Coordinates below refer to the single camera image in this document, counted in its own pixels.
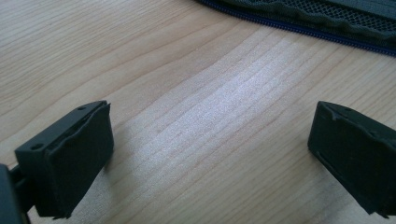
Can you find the black pencil case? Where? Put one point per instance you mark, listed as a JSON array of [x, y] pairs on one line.
[[311, 15]]

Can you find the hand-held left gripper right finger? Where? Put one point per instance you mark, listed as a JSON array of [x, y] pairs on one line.
[[351, 155]]

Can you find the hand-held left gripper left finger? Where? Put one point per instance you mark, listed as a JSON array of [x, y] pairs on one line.
[[71, 165]]

